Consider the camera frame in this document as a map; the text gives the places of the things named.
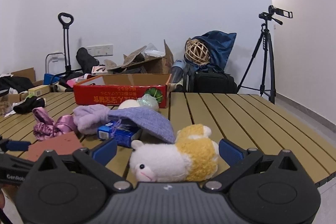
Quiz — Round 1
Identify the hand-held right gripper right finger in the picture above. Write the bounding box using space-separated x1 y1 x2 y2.
202 138 303 192

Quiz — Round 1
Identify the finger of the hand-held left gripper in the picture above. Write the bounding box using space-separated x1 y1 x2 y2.
0 136 32 153
0 154 38 171

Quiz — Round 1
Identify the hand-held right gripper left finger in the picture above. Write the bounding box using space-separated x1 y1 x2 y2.
34 138 133 192

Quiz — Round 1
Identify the blue white carton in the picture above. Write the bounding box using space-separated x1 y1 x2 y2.
97 120 144 148

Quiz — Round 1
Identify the lavender fluffy cloth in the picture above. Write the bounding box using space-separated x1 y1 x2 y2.
72 104 116 135

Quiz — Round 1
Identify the white yellow alpaca plush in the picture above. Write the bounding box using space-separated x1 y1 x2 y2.
129 123 220 183

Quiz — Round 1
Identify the tan slatted folding table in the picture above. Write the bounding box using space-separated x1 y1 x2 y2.
0 91 336 189

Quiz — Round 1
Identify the purple satin scrunchie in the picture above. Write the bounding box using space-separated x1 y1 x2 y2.
32 106 62 141

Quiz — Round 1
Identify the pink sponge block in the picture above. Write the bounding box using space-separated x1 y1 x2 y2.
27 132 85 162

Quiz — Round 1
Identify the black cloth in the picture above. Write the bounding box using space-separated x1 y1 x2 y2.
12 96 46 114

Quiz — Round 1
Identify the pink satin scrunchie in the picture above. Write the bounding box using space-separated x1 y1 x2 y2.
54 115 78 135

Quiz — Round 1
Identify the white foam ball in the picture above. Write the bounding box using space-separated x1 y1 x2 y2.
117 99 144 110

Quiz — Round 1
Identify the red cardboard box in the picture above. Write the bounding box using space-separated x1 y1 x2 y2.
73 73 173 109

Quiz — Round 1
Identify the yellow green carton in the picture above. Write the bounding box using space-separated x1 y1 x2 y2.
27 85 50 97

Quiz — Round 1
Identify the black clothes pile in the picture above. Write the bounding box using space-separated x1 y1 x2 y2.
0 76 33 93

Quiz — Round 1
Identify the pale green mesh puff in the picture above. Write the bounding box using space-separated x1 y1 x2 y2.
138 94 160 112

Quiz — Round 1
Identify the black suitcase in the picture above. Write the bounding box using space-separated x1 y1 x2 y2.
183 64 238 94

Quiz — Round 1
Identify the blue plastic box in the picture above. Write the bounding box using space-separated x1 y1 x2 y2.
43 73 62 85

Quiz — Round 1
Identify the pink package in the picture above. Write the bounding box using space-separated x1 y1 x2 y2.
67 75 93 85

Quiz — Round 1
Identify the small white red box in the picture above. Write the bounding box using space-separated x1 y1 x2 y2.
91 65 108 75

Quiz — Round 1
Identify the black soft bag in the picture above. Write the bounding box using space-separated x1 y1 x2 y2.
76 47 100 74

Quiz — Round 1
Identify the blue water bottle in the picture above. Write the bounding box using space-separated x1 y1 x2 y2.
171 60 187 84

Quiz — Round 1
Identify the blue cloth bag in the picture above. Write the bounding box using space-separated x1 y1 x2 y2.
191 31 237 74

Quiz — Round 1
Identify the open torn cardboard box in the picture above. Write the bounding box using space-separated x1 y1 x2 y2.
103 39 174 75

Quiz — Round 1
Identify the black tripod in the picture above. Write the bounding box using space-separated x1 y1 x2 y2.
237 20 277 105

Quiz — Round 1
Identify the wicker ball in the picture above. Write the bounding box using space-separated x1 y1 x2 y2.
185 39 211 65

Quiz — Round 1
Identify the white plastic container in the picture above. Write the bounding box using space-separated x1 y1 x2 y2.
144 49 163 58

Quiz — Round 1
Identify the white metal frame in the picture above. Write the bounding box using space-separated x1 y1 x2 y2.
45 52 66 75

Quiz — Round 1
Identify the white wall outlet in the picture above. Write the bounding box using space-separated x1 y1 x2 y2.
86 44 114 57

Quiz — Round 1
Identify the black hand cart handle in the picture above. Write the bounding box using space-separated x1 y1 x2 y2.
58 12 74 75

